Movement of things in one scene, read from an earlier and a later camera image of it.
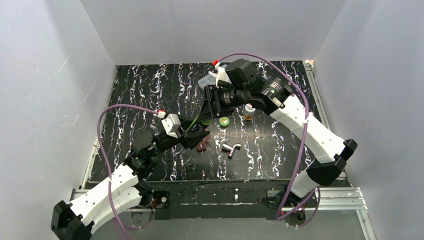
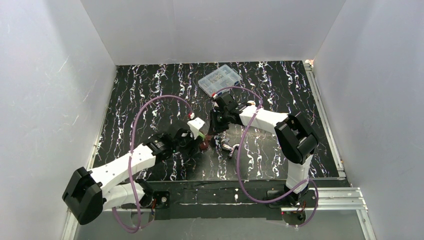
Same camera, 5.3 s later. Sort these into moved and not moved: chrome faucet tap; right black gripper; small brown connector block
Moved: right black gripper
Not moved: chrome faucet tap; small brown connector block
